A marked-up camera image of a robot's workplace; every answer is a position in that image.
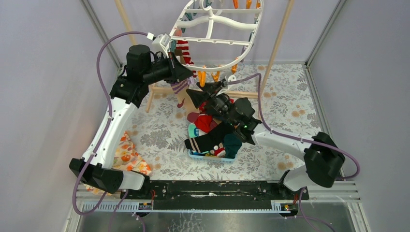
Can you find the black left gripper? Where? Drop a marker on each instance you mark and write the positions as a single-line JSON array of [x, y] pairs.
[[172, 68]]

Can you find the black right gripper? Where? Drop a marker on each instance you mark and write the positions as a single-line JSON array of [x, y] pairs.
[[209, 94]]

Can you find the purple striped sock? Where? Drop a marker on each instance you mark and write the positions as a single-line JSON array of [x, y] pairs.
[[179, 90]]

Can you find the red white striped sock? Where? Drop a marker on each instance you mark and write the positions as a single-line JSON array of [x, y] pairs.
[[185, 51]]

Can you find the white oval clip hanger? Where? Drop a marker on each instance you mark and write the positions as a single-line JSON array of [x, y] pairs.
[[216, 25]]

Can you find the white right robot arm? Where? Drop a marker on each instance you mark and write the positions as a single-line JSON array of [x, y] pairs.
[[323, 159]]

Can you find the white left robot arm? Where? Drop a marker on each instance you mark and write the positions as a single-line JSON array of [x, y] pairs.
[[143, 68]]

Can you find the black cream striped sock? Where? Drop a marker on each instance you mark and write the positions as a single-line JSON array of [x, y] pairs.
[[207, 142]]

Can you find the dark teal sock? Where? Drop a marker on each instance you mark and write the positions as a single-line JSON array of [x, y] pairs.
[[232, 145]]

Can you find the blue plastic sock basket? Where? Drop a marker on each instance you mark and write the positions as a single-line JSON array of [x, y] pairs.
[[194, 132]]

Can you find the floral patterned table mat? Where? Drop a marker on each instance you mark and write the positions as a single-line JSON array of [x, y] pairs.
[[286, 104]]

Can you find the orange floral cloth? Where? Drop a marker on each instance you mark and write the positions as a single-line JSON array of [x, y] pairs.
[[128, 159]]

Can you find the wooden drying rack frame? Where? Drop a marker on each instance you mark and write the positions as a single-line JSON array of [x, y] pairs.
[[160, 93]]

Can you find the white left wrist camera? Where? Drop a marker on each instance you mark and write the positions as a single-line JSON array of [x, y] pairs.
[[160, 43]]

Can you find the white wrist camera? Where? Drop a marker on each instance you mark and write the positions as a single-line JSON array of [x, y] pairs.
[[160, 43], [229, 79]]

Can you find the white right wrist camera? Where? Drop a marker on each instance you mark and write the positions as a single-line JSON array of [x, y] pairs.
[[229, 79]]

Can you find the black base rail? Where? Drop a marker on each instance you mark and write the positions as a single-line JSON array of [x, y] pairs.
[[214, 195]]

